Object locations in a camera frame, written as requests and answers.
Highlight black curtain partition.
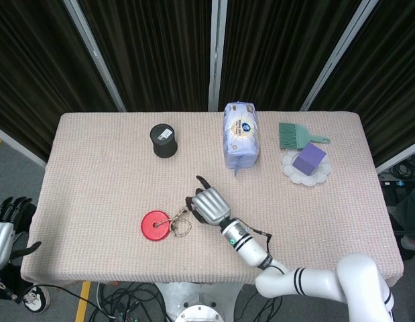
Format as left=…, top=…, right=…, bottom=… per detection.
left=0, top=0, right=415, bottom=168

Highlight beige twine rope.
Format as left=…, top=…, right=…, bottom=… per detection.
left=164, top=207, right=193, bottom=238

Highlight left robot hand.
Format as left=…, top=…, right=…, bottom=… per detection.
left=0, top=196, right=42, bottom=272

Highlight blue tissue pack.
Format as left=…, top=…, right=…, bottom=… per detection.
left=222, top=101, right=261, bottom=177

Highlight red disc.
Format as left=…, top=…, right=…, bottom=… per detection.
left=141, top=210, right=170, bottom=242

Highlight green brush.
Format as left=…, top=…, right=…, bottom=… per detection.
left=278, top=122, right=331, bottom=150

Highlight purple cube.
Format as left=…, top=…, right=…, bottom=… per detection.
left=292, top=143, right=327, bottom=176

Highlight black cylindrical container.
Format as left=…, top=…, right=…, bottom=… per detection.
left=149, top=123, right=179, bottom=158

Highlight white flower-shaped dish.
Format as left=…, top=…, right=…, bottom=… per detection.
left=281, top=149, right=332, bottom=186

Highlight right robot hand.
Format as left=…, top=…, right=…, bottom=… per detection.
left=184, top=175, right=232, bottom=226

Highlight pink woven tablecloth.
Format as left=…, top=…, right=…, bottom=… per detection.
left=20, top=111, right=404, bottom=288

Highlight black floor cables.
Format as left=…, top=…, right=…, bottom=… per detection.
left=88, top=281, right=174, bottom=322

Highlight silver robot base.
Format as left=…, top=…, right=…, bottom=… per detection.
left=154, top=282, right=245, bottom=322

